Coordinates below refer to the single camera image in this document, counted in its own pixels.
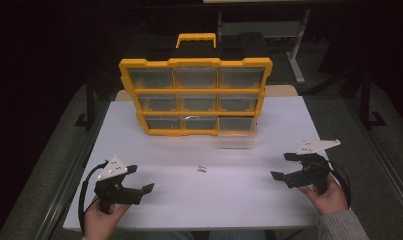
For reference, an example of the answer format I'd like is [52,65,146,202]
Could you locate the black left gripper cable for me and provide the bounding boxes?
[77,160,109,235]

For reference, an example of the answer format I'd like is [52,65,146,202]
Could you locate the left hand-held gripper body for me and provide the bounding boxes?
[93,154,144,215]

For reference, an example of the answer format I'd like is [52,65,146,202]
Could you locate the white metal desk frame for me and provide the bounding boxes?
[216,8,312,85]

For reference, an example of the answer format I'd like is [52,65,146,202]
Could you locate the clear plastic drawer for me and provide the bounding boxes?
[216,130,259,150]

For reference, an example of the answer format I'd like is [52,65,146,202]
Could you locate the person's left hand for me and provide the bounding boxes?
[83,198,132,240]

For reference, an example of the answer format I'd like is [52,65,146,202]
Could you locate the person's right hand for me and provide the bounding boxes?
[297,173,350,216]

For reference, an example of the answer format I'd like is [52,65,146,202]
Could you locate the grey metal floor rail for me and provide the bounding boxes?
[342,96,403,216]
[38,99,111,240]

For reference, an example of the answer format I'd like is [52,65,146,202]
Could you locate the black metal stand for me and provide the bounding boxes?
[340,64,389,130]
[73,75,101,130]

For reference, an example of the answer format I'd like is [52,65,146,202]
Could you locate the yellow black drawer organizer case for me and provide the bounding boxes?
[118,32,274,137]

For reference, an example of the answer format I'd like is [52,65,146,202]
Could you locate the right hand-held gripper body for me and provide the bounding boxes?
[286,138,342,196]

